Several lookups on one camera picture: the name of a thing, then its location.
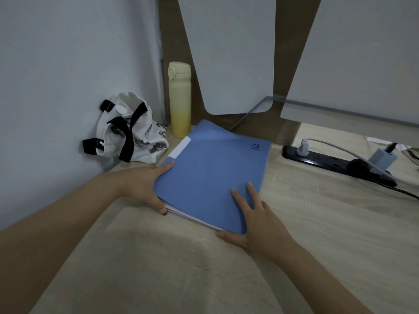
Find person's right hand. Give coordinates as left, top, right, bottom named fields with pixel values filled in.
left=215, top=182, right=297, bottom=264

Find person's left hand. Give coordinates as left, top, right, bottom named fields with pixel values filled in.
left=119, top=161, right=175, bottom=215

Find blue folder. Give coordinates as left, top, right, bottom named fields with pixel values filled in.
left=153, top=119, right=272, bottom=235

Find person's left forearm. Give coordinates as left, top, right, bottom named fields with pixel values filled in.
left=0, top=173, right=128, bottom=314

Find person's right forearm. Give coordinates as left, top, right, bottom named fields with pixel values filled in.
left=273, top=243, right=374, bottom=314

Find white black printed bag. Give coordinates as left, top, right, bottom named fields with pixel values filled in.
left=82, top=91, right=169, bottom=163

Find yellow bottle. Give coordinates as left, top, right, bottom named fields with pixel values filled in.
left=167, top=61, right=192, bottom=139

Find black power strip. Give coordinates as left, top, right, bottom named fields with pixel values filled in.
left=282, top=144, right=398, bottom=188

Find white charger adapter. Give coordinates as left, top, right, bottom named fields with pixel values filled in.
left=368, top=143, right=398, bottom=174

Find loose white papers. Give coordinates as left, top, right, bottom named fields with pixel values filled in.
left=366, top=136, right=413, bottom=151

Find white rounded board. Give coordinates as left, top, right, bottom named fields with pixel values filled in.
left=176, top=0, right=276, bottom=116

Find brown cardboard board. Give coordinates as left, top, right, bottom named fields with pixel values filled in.
left=158, top=0, right=323, bottom=146

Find large white board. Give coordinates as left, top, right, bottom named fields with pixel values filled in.
left=280, top=0, right=419, bottom=138

